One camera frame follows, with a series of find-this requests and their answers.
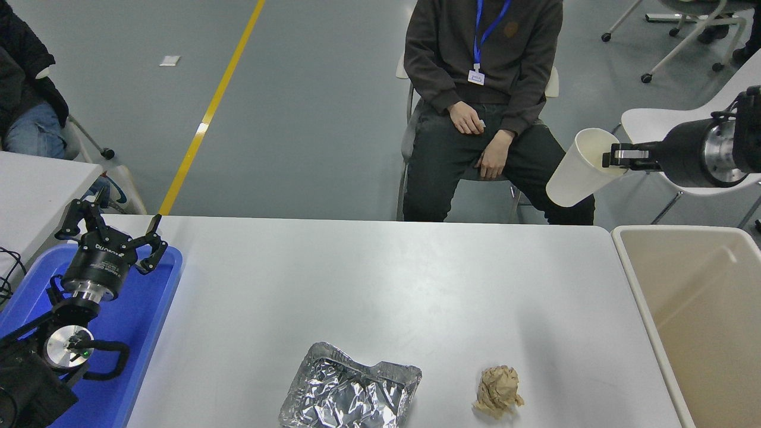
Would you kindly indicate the white shell chair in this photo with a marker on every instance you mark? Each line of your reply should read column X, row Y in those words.
column 648, row 120

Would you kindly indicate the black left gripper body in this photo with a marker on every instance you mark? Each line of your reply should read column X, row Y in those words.
column 101, row 264

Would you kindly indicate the grey padded armchair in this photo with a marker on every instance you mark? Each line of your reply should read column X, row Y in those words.
column 409, row 131

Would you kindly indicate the white side table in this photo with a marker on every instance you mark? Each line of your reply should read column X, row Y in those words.
column 35, row 196

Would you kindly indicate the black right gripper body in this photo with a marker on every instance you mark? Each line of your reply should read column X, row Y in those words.
column 684, row 157

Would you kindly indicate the large pale plastic bin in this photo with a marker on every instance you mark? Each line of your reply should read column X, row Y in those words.
column 701, row 333

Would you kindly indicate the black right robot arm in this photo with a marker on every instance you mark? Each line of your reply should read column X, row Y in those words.
column 750, row 131

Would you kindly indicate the person in black jacket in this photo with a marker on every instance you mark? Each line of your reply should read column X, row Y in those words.
column 24, row 71

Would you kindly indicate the person's left hand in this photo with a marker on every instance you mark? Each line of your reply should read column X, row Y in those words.
column 493, row 157

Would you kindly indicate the blue plastic tray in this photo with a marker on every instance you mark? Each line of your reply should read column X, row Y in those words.
column 137, row 321

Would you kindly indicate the white paper cup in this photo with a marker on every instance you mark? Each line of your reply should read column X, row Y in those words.
column 579, row 178

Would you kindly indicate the grey wheeled chair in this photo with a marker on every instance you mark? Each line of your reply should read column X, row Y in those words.
column 70, row 145

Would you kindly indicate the white-framed rolling chair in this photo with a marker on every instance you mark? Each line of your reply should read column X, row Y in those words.
column 663, row 17

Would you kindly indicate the person's right hand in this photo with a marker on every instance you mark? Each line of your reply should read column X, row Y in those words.
column 467, row 117

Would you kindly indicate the yellow floor tape line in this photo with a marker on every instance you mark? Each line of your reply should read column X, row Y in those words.
column 208, row 116

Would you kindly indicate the crumpled tan paper ball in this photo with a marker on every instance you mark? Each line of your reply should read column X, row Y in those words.
column 498, row 389

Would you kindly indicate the foil tray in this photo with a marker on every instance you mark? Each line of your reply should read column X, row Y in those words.
column 345, row 392

